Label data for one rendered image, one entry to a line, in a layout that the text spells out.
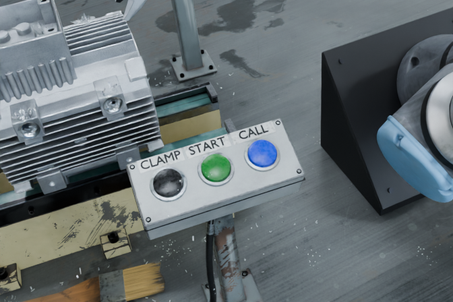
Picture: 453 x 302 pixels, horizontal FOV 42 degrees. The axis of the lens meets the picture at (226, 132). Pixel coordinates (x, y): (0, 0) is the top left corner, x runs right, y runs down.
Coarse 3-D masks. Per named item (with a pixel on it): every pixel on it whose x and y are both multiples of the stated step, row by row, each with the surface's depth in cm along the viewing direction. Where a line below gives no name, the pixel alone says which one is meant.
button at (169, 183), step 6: (156, 174) 58; (162, 174) 58; (168, 174) 58; (174, 174) 58; (180, 174) 58; (156, 180) 58; (162, 180) 58; (168, 180) 58; (174, 180) 58; (180, 180) 58; (156, 186) 58; (162, 186) 58; (168, 186) 58; (174, 186) 58; (180, 186) 58; (156, 192) 58; (162, 192) 57; (168, 192) 57; (174, 192) 58
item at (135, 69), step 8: (128, 64) 71; (136, 64) 71; (128, 72) 71; (136, 72) 71; (144, 72) 71; (136, 80) 72; (152, 144) 79; (160, 144) 79; (24, 184) 76; (32, 184) 77; (16, 192) 75
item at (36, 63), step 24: (48, 0) 73; (0, 24) 74; (24, 24) 71; (48, 24) 74; (0, 48) 66; (24, 48) 67; (48, 48) 68; (0, 72) 67; (24, 72) 68; (48, 72) 70; (72, 72) 71; (0, 96) 69
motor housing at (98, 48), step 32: (64, 32) 74; (96, 32) 73; (128, 32) 73; (96, 64) 72; (32, 96) 70; (64, 96) 71; (96, 96) 71; (128, 96) 72; (0, 128) 70; (64, 128) 70; (96, 128) 72; (128, 128) 73; (0, 160) 70; (32, 160) 72; (64, 160) 73; (96, 160) 76
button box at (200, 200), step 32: (256, 128) 62; (160, 160) 60; (192, 160) 60; (288, 160) 60; (192, 192) 58; (224, 192) 58; (256, 192) 59; (288, 192) 63; (160, 224) 58; (192, 224) 61
